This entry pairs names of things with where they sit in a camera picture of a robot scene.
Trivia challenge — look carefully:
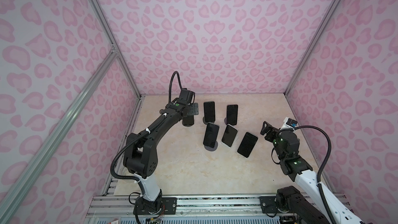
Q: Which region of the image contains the black phone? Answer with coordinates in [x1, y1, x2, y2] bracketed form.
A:
[221, 124, 238, 147]
[237, 132, 258, 158]
[203, 123, 219, 146]
[204, 101, 216, 122]
[182, 116, 194, 127]
[226, 104, 238, 119]

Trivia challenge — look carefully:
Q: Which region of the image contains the purple-grey round stand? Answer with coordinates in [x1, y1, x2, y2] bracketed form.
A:
[204, 141, 218, 151]

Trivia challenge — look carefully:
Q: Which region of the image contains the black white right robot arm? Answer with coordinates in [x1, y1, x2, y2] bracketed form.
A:
[260, 118, 363, 224]

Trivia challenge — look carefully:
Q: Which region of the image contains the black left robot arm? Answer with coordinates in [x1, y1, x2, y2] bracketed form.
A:
[123, 98, 199, 202]

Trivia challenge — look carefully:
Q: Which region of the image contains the grey round stand back right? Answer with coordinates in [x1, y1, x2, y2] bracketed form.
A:
[224, 118, 237, 126]

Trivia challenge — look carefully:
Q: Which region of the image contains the white stand front right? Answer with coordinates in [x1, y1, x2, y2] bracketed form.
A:
[245, 132, 258, 158]

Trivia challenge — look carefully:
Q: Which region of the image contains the left black corrugated cable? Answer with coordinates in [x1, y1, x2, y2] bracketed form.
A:
[110, 71, 184, 194]

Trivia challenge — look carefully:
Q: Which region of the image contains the black corrugated cable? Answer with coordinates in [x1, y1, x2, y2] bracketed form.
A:
[293, 125, 338, 224]
[110, 71, 184, 194]

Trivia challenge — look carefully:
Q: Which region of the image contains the right black corrugated cable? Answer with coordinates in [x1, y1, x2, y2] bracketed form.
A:
[293, 125, 338, 224]

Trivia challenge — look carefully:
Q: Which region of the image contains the aluminium diagonal frame bar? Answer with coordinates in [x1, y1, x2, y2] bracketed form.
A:
[1, 50, 118, 224]

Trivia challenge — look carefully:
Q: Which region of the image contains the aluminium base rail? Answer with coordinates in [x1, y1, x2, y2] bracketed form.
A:
[84, 194, 304, 224]

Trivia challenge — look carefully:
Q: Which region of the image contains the aluminium frame post left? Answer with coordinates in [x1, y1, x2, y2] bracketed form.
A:
[88, 0, 142, 99]

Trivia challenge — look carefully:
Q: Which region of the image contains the aluminium frame post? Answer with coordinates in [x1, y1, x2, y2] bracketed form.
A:
[88, 0, 142, 99]
[284, 0, 343, 97]

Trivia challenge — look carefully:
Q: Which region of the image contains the aluminium frame post right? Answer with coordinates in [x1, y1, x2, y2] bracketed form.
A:
[284, 0, 343, 97]

